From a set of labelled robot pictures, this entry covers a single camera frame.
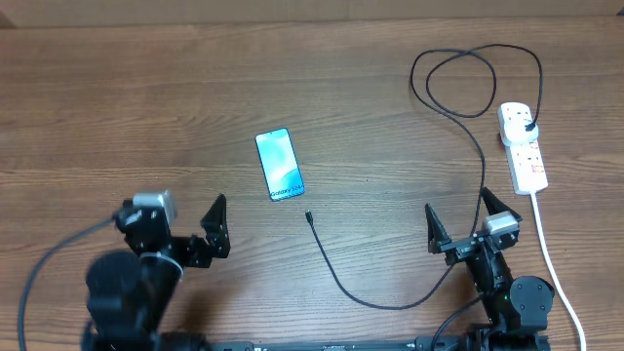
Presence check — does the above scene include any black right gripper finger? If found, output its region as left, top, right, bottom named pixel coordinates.
left=480, top=187, right=512, bottom=215
left=424, top=204, right=451, bottom=254

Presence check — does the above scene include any smartphone with blue screen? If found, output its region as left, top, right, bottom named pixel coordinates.
left=254, top=128, right=305, bottom=201

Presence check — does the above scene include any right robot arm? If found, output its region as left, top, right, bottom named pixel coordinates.
left=415, top=188, right=555, bottom=350

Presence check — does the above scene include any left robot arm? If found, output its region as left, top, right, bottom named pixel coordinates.
left=82, top=190, right=230, bottom=351

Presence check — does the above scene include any white charger plug adapter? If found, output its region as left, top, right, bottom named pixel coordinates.
left=500, top=119, right=539, bottom=146

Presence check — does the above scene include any white power strip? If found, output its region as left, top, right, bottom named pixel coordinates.
left=497, top=102, right=548, bottom=195

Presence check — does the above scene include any white power strip cord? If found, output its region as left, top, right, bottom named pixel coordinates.
left=528, top=191, right=588, bottom=351

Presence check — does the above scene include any black USB charging cable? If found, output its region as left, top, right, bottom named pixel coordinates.
left=304, top=44, right=544, bottom=311

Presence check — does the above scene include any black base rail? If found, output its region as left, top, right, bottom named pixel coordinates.
left=202, top=335, right=551, bottom=351

